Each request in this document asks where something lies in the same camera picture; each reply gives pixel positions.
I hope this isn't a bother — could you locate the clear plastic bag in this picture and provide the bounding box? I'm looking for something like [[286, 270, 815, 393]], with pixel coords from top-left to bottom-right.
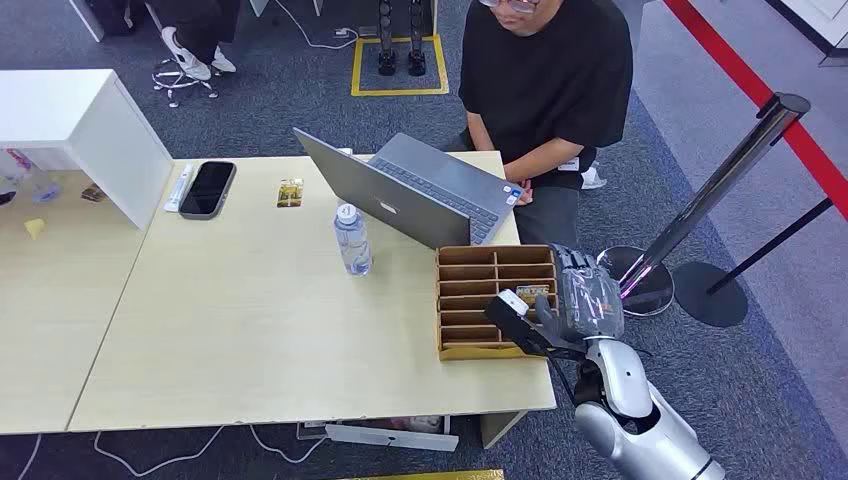
[[0, 148, 36, 188]]

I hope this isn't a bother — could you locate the black robot legs stand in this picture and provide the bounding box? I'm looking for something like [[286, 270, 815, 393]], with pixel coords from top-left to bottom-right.
[[376, 0, 429, 78]]

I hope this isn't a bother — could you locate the hotel key card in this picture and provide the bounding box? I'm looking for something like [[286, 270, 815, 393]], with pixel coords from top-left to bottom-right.
[[514, 284, 552, 307]]

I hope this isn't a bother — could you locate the gold card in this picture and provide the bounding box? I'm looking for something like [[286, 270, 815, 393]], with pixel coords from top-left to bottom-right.
[[276, 176, 305, 210]]

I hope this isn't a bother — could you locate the black stanchion post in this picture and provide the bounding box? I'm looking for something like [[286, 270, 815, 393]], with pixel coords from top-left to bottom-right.
[[671, 196, 835, 330]]

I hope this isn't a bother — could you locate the white desk shelf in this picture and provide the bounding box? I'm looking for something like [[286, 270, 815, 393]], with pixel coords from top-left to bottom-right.
[[0, 68, 176, 232]]

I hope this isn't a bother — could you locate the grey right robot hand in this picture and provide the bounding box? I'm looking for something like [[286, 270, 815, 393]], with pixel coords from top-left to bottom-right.
[[534, 244, 626, 347]]

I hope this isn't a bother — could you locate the black smartphone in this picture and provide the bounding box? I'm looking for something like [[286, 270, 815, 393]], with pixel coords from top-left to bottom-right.
[[178, 160, 238, 222]]

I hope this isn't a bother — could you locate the white tube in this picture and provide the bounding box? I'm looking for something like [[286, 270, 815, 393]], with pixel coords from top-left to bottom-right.
[[162, 163, 197, 215]]

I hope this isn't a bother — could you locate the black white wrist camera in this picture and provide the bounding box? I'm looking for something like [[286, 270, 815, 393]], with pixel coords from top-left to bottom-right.
[[484, 289, 552, 359]]

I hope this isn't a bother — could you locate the clear plastic cup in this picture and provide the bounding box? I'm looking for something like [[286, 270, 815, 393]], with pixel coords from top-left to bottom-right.
[[29, 170, 63, 205]]

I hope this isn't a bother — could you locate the seated person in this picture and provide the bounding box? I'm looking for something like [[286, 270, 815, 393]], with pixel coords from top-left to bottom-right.
[[144, 0, 242, 83]]

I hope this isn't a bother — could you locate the chrome stool base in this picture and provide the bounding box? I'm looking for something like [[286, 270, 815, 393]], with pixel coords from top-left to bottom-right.
[[150, 57, 221, 110]]

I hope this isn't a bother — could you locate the chrome stanchion post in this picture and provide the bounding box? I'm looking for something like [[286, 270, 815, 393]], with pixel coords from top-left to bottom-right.
[[596, 91, 813, 319]]

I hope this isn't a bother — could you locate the red barrier belt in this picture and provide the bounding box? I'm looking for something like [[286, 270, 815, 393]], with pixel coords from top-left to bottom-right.
[[661, 0, 848, 224]]

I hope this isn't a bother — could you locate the white cable under desk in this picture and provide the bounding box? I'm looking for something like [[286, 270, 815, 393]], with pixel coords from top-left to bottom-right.
[[247, 423, 331, 466], [91, 425, 227, 480]]

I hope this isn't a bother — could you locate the white box under desk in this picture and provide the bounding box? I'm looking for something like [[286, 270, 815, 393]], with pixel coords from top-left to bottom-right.
[[323, 415, 461, 454]]

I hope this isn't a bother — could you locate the white floor cable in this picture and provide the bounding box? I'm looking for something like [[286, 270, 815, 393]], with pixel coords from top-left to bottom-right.
[[272, 0, 360, 52]]

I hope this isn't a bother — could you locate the cardboard card organizer box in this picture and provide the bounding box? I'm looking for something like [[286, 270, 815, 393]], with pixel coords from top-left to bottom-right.
[[435, 244, 562, 363]]

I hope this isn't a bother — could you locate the clear plastic water bottle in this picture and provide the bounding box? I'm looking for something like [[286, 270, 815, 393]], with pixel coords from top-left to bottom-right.
[[332, 202, 374, 278]]

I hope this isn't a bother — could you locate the grey open laptop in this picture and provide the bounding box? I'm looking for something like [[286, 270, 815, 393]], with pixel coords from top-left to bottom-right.
[[292, 127, 525, 252]]

